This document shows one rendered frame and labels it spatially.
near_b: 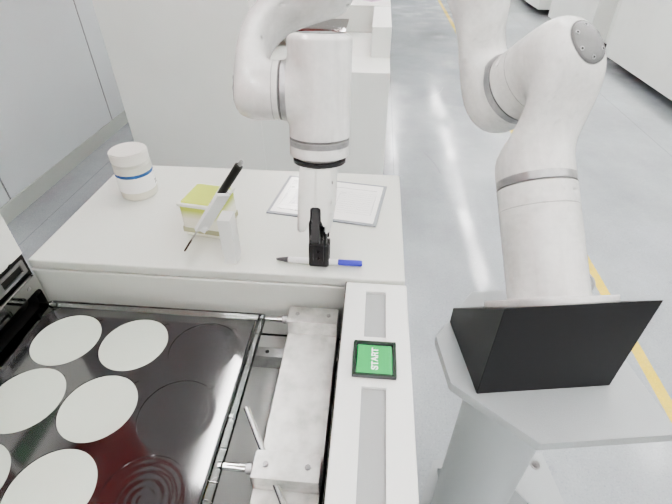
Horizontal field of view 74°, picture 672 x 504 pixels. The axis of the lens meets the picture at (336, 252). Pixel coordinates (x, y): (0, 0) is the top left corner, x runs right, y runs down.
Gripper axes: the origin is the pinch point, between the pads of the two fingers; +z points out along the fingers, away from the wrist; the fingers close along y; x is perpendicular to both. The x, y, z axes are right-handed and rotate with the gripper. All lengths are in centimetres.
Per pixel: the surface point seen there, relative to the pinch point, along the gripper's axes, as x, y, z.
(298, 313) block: -2.8, 5.1, 8.7
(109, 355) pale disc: -29.6, 14.7, 11.4
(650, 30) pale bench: 265, -433, -23
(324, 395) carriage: 2.7, 17.0, 13.7
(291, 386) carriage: -2.2, 15.9, 13.6
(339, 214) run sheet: 2.0, -14.1, -0.5
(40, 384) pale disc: -36.6, 20.4, 12.3
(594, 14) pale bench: 265, -567, -36
